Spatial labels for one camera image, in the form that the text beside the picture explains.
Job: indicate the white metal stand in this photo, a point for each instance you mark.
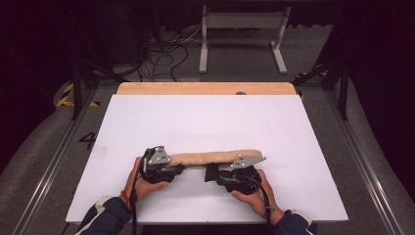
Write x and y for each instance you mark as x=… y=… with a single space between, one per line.
x=244 y=20

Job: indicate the person's right hand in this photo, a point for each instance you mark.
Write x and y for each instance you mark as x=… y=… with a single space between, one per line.
x=261 y=202

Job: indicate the wooden table board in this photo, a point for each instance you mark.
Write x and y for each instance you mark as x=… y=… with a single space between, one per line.
x=182 y=88

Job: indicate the aluminium floor rail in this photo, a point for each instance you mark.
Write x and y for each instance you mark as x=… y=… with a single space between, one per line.
x=365 y=163
x=52 y=163

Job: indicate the black metal stand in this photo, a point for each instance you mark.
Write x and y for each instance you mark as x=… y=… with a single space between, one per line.
x=342 y=91
x=77 y=88

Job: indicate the yellow black floor tape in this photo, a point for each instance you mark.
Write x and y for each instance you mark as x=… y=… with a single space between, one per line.
x=63 y=102

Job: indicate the beige fleece cover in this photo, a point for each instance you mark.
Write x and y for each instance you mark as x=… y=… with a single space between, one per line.
x=208 y=157

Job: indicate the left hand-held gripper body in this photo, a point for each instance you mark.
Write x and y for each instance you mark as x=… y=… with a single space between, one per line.
x=156 y=163

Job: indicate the person's left hand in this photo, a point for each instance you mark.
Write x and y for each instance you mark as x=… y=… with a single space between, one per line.
x=142 y=188

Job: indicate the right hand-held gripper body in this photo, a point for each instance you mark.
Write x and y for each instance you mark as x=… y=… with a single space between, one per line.
x=241 y=179

